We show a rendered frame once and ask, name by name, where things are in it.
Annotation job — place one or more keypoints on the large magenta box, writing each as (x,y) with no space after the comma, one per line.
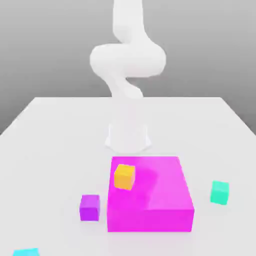
(160,200)

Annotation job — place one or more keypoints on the small green cube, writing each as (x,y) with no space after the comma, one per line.
(219,193)

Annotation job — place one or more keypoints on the small purple cube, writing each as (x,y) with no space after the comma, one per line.
(89,208)

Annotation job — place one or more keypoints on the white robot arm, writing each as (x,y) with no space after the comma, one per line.
(128,60)

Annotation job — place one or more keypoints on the small cyan cube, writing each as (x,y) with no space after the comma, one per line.
(26,252)

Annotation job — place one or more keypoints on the small orange cube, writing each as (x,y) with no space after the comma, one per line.
(124,177)

